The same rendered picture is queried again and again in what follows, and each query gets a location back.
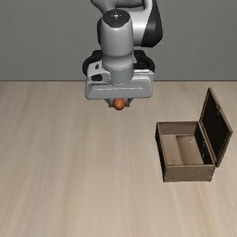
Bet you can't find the brown wooden box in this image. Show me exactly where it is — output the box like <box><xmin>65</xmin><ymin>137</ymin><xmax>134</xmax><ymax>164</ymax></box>
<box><xmin>155</xmin><ymin>120</ymin><xmax>218</xmax><ymax>183</ymax></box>

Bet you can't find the brown wooden box lid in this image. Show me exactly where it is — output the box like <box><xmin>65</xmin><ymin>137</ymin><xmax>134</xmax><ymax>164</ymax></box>
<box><xmin>198</xmin><ymin>87</ymin><xmax>234</xmax><ymax>168</ymax></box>

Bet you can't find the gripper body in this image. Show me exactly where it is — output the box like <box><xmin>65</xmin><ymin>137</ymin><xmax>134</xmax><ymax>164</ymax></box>
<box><xmin>84</xmin><ymin>60</ymin><xmax>156</xmax><ymax>101</ymax></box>

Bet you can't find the orange egg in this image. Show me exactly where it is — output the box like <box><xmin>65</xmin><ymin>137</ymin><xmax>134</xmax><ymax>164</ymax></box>
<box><xmin>112</xmin><ymin>98</ymin><xmax>126</xmax><ymax>111</ymax></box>

